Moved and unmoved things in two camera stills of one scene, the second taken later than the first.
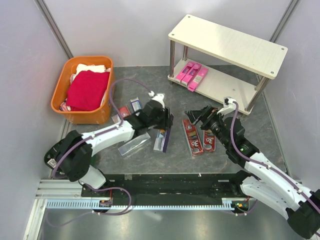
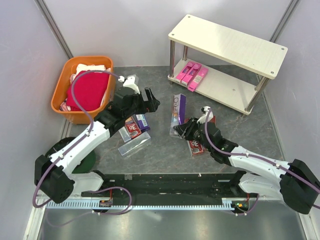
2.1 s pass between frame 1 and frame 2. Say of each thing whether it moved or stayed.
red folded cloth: stayed
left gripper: moved
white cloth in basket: stayed
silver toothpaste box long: stayed
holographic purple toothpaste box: moved
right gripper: moved
